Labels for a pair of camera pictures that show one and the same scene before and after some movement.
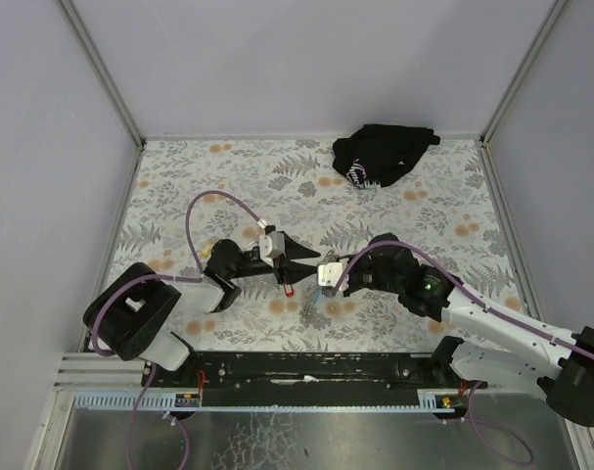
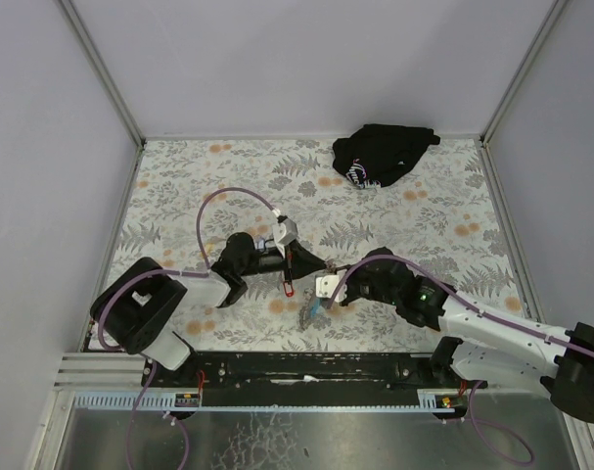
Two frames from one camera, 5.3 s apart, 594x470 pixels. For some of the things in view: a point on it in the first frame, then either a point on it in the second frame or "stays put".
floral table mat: (189, 196) stays put
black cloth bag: (377, 155) stays put
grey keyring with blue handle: (330, 258) → (312, 307)
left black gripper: (283, 261) stays put
